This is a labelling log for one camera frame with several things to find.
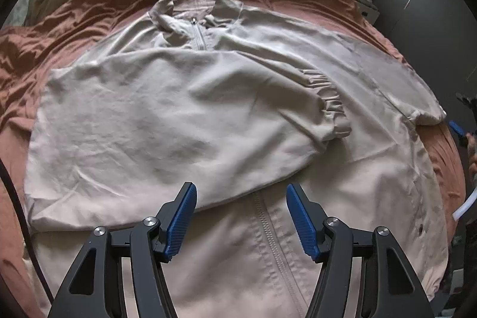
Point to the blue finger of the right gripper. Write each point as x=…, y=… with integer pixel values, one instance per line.
x=460, y=133

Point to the pale green pillow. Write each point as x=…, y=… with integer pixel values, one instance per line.
x=18, y=14

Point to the beige zip jacket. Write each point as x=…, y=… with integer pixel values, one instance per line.
x=240, y=101

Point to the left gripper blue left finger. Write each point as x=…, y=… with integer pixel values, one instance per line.
x=174, y=218

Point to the person right hand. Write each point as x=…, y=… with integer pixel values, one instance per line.
x=472, y=156

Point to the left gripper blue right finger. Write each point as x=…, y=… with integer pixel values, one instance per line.
x=308, y=218

